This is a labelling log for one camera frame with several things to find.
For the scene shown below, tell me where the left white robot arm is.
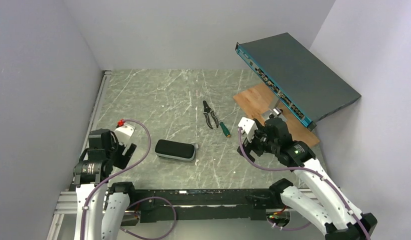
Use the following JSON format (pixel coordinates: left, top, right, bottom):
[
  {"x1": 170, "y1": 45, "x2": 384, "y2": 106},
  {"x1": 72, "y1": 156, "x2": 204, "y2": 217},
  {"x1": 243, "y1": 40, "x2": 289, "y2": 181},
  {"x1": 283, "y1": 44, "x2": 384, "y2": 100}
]
[{"x1": 70, "y1": 125, "x2": 137, "y2": 240}]

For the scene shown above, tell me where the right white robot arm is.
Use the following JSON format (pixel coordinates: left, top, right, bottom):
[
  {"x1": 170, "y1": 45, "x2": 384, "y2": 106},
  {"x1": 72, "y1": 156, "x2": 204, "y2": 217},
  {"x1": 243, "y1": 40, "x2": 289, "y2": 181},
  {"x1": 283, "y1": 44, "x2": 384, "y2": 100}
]
[{"x1": 237, "y1": 117, "x2": 378, "y2": 240}]

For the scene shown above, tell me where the wooden board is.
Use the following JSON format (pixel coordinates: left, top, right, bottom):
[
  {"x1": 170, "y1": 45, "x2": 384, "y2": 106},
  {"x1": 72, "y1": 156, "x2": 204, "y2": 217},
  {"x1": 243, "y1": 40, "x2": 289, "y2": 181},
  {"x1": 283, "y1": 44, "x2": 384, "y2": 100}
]
[{"x1": 233, "y1": 83, "x2": 320, "y2": 147}]

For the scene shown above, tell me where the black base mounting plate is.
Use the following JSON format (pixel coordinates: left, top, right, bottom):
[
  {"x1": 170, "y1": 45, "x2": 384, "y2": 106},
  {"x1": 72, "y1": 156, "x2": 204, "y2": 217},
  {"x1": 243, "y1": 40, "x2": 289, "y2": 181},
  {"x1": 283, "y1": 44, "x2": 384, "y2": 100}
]
[{"x1": 104, "y1": 188, "x2": 302, "y2": 223}]

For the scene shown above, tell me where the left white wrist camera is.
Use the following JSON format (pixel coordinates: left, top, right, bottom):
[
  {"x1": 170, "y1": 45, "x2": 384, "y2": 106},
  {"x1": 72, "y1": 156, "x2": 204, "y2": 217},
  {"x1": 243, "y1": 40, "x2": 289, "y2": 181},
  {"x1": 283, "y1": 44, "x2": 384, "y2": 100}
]
[{"x1": 114, "y1": 119, "x2": 136, "y2": 146}]

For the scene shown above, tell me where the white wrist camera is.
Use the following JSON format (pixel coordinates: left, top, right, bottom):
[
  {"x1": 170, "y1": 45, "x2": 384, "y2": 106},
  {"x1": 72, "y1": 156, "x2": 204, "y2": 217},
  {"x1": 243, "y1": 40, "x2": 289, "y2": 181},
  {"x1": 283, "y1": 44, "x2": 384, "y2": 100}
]
[
  {"x1": 114, "y1": 119, "x2": 136, "y2": 146},
  {"x1": 238, "y1": 117, "x2": 258, "y2": 142}
]

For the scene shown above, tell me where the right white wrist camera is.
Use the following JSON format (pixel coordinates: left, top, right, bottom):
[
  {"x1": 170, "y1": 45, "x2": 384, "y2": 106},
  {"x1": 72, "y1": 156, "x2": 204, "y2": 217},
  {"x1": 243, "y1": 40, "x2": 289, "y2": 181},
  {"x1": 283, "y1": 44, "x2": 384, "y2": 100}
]
[{"x1": 238, "y1": 117, "x2": 258, "y2": 142}]

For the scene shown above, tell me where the metal switch stand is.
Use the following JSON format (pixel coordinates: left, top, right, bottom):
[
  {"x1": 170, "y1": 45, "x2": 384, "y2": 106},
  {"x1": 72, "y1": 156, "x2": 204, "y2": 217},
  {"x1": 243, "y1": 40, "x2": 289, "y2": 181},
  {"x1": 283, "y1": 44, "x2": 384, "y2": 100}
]
[{"x1": 261, "y1": 95, "x2": 288, "y2": 122}]

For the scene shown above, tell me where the green handled screwdriver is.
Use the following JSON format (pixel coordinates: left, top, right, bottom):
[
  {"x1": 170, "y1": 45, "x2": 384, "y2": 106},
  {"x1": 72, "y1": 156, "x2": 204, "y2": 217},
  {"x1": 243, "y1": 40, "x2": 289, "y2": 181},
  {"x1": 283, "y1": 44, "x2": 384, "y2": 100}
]
[{"x1": 216, "y1": 116, "x2": 231, "y2": 138}]

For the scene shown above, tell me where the dark teal network switch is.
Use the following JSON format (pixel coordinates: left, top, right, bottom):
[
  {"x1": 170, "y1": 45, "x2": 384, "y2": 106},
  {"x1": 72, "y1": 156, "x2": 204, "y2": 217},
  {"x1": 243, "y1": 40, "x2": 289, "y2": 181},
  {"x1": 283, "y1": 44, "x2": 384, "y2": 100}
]
[{"x1": 235, "y1": 32, "x2": 361, "y2": 131}]

